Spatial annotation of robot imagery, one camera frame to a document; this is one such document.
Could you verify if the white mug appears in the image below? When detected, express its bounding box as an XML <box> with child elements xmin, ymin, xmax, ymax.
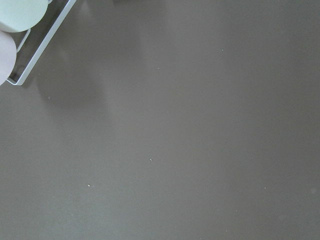
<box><xmin>0</xmin><ymin>0</ymin><xmax>49</xmax><ymax>33</ymax></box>

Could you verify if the white wire mug rack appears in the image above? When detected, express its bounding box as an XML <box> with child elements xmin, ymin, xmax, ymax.
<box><xmin>3</xmin><ymin>0</ymin><xmax>75</xmax><ymax>86</ymax></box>

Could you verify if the pink mug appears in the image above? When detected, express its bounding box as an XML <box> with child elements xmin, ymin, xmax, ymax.
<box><xmin>0</xmin><ymin>31</ymin><xmax>17</xmax><ymax>85</ymax></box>

